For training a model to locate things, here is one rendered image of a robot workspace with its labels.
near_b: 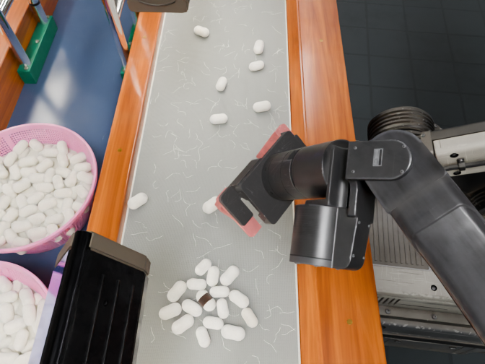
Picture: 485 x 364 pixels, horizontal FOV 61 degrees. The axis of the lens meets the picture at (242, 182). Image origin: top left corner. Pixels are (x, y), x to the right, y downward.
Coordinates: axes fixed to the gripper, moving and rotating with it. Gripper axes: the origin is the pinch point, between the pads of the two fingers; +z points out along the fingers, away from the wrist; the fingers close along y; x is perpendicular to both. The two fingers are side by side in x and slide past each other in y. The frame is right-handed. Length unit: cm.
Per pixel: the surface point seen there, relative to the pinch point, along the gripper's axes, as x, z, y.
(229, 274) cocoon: -12.0, 9.6, -7.8
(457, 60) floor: -66, 64, 160
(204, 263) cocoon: -8.8, 12.5, -8.8
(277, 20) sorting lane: 9, 30, 50
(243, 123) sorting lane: 0.1, 22.2, 19.6
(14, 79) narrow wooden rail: 38, 57, 1
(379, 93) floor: -50, 77, 118
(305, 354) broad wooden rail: -25.4, 0.3, -10.5
